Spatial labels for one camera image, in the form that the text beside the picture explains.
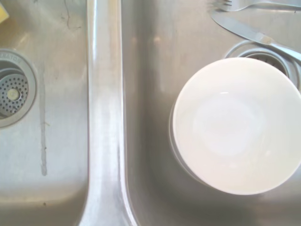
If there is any plain yellow sponge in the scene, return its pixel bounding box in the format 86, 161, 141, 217
0, 3, 10, 24

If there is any open metal sink drain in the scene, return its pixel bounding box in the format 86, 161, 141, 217
224, 40, 301, 91

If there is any perforated metal drain strainer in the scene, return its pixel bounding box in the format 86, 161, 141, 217
0, 48, 38, 129

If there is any silver table knife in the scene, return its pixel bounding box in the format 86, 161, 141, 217
210, 14, 301, 62

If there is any white ceramic bowl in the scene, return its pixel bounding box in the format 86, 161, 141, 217
172, 57, 301, 195

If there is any stainless steel double sink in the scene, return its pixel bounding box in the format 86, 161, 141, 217
0, 0, 301, 226

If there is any silver fork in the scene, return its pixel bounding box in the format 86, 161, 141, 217
213, 0, 301, 13

